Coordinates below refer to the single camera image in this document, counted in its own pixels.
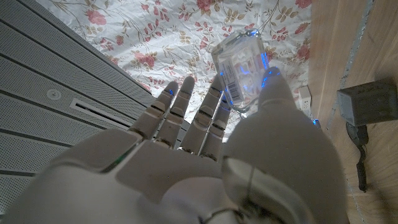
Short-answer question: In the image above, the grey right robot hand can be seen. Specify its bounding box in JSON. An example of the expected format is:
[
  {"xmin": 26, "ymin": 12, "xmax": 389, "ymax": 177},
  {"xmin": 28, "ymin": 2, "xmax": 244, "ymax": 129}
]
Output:
[{"xmin": 0, "ymin": 67, "xmax": 351, "ymax": 224}]

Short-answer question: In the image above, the clear glass salt shaker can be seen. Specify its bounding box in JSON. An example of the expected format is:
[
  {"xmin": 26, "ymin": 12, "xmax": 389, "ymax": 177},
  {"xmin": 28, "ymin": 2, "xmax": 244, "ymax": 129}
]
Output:
[{"xmin": 211, "ymin": 28, "xmax": 271, "ymax": 113}]

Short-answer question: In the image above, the dark grey block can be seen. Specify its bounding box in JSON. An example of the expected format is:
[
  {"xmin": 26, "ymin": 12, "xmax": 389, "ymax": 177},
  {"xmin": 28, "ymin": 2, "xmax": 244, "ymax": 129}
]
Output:
[{"xmin": 336, "ymin": 77, "xmax": 398, "ymax": 127}]

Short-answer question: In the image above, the white power strip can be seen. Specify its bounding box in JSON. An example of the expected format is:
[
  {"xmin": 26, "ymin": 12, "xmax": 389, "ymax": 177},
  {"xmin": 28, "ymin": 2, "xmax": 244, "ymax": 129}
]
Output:
[{"xmin": 297, "ymin": 85, "xmax": 312, "ymax": 118}]

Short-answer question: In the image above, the floral backdrop cloth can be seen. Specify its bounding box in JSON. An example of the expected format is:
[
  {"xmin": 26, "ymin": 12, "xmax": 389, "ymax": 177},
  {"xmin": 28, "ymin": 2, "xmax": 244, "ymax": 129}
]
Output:
[{"xmin": 37, "ymin": 0, "xmax": 313, "ymax": 144}]

